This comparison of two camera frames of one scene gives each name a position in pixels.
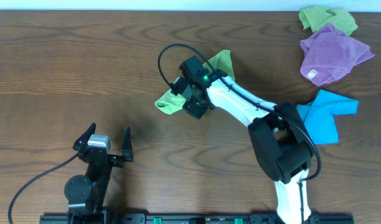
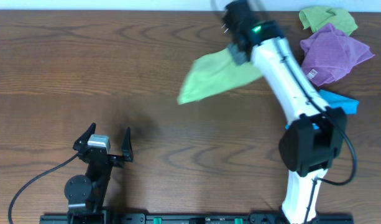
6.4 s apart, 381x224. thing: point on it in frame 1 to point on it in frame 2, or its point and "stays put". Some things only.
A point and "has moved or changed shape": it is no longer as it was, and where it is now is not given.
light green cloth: x=170 y=103 has moved or changed shape
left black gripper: x=106 y=157 stays put
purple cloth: x=328 y=54 stays put
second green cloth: x=314 y=17 stays put
